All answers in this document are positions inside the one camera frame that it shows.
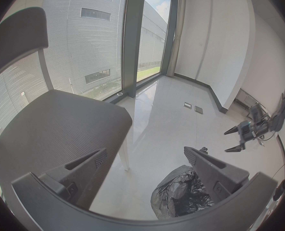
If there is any black plastic bag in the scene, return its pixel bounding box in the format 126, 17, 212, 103
151, 165, 216, 220

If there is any black cable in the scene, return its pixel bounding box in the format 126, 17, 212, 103
258, 132, 278, 142

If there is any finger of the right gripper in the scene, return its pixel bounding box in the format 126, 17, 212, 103
224, 145, 244, 153
224, 126, 241, 136

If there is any grey chair with white legs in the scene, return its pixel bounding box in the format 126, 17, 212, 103
0, 7, 133, 212

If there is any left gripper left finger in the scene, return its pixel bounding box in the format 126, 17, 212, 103
40, 148, 108, 204

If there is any beige curtain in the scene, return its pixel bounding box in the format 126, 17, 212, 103
168, 0, 186, 77

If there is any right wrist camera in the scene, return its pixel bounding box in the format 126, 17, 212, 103
247, 104, 269, 127

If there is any window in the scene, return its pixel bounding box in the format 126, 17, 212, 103
0, 0, 179, 153

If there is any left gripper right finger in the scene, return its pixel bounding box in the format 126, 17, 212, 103
184, 146, 250, 203

